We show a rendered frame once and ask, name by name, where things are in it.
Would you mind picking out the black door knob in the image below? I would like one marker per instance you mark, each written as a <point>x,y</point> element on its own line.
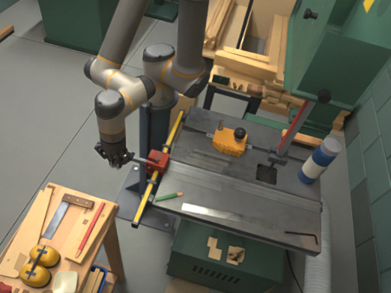
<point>310,13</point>
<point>324,96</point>

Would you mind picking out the red grey blade guard post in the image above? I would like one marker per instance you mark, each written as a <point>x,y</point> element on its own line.
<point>294,126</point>

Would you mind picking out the black featherboard knob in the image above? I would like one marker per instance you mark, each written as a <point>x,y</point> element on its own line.
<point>240,133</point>

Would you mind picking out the wooden stool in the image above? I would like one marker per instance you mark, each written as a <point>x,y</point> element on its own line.
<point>113,242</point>

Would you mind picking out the pine blank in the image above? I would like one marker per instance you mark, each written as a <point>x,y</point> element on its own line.
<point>244,63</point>

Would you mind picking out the tan wood block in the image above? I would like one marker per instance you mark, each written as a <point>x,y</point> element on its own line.
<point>340,120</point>

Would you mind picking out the grey featherboard bar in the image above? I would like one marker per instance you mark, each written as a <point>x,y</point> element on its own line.
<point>250,146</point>

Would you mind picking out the red block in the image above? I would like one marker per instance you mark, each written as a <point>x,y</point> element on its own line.
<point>4,287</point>

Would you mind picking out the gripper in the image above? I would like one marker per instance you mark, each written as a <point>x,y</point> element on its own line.
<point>113,146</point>

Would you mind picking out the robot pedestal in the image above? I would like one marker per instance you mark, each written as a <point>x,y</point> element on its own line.
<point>159,123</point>

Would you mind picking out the green bandsaw body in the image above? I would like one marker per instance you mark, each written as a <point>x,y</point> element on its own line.
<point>214,175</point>

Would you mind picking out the tan wooden box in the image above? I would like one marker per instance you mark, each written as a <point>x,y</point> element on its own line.
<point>186,105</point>

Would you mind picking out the yellow ear muffs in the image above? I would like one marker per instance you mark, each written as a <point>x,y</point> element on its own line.
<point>45,254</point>

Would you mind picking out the blue white bottle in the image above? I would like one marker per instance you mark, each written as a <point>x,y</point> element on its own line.
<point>317,161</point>

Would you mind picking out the grey featherboard peg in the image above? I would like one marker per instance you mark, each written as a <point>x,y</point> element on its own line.
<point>221,124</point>

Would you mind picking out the brown wooden block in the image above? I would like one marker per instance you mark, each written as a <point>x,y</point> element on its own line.
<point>254,89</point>

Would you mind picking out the wooden broom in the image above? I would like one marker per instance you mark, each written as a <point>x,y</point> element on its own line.
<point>6,31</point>

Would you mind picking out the blue bin with sticks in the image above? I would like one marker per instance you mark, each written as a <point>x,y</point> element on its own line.
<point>99,279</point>

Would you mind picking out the green drill press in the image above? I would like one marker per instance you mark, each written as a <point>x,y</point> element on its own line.
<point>162,10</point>

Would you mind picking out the tan plywood template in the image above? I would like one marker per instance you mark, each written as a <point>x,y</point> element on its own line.
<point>27,230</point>

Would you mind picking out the red pencil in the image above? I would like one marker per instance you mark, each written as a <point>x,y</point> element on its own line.
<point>91,227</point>

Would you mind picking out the grey fence lock lever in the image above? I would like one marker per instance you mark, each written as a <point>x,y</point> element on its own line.
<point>140,160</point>

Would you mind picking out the green machine cabinet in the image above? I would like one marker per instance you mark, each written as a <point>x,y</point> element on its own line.
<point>76,10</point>

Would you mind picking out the yellow fence rail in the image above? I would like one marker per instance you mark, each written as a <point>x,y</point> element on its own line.
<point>146,199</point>

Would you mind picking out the dark green small box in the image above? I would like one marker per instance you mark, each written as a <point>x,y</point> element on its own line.
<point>221,79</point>

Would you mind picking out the green pencil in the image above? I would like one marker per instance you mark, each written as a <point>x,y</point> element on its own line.
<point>168,196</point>

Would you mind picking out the cream white block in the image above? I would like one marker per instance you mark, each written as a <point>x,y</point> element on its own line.
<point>65,282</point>

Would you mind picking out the black hex key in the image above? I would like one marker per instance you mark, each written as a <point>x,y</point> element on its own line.
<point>305,233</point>

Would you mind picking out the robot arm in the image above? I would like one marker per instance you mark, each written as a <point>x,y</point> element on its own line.
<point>189,25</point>

